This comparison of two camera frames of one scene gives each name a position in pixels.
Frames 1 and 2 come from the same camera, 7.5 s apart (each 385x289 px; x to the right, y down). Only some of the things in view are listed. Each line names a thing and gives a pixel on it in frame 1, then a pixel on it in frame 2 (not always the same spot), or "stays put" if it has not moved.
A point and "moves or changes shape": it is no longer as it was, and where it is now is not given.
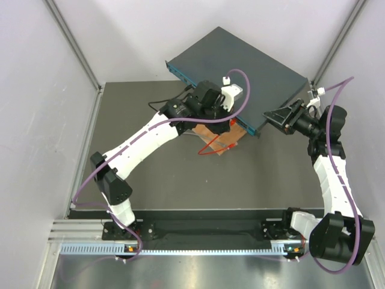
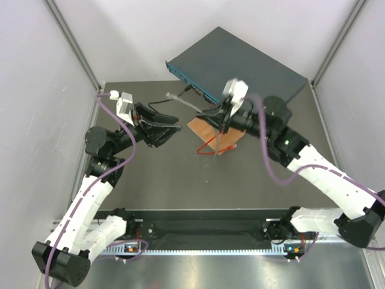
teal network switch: (212, 57) stays put
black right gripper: (295, 111) → (219, 116)
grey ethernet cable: (207, 138) moves or changes shape
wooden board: (219, 143) stays put
